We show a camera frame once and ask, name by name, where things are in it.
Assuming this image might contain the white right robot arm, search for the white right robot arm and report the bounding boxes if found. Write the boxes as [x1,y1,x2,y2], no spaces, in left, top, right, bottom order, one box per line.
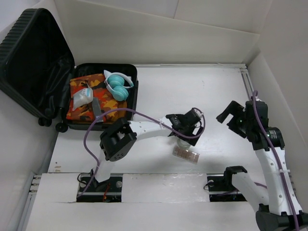
[216,100,308,231]

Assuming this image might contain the clear tray of brown squares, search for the clear tray of brown squares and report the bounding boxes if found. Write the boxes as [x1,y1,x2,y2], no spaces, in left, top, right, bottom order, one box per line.
[172,146,200,165]

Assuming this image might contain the black ribbed hard-shell suitcase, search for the black ribbed hard-shell suitcase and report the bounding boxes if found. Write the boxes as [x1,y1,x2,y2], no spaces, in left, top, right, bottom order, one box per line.
[0,8,139,132]

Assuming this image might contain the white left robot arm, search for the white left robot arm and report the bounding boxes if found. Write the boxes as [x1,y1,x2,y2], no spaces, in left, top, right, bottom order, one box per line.
[90,108,205,191]

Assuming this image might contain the brown cloth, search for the brown cloth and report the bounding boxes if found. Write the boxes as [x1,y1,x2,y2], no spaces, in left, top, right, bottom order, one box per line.
[100,100,127,124]

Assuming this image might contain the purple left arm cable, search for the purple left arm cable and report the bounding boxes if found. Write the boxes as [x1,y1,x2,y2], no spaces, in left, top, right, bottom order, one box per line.
[76,108,206,202]

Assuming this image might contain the round pale green jar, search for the round pale green jar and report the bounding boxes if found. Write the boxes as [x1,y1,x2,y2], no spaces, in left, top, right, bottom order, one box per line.
[177,139,191,149]

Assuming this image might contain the teal white cat-ear headphones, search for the teal white cat-ear headphones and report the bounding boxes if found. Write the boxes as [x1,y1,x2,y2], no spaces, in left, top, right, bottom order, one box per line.
[103,70,134,102]

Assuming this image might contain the black slim cosmetic box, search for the black slim cosmetic box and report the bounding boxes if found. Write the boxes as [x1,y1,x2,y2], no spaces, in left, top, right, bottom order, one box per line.
[91,97,102,119]

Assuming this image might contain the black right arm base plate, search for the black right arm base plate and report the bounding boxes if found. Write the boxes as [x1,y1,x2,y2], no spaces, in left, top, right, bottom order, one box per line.
[203,174,246,202]

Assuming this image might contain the white tissue pack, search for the white tissue pack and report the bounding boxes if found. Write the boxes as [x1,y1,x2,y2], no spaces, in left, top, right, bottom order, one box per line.
[73,87,93,111]

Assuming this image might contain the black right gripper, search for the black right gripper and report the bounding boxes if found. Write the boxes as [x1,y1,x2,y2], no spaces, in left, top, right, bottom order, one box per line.
[217,100,252,138]

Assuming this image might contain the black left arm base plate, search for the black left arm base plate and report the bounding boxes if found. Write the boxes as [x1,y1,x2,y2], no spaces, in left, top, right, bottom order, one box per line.
[77,174,123,203]

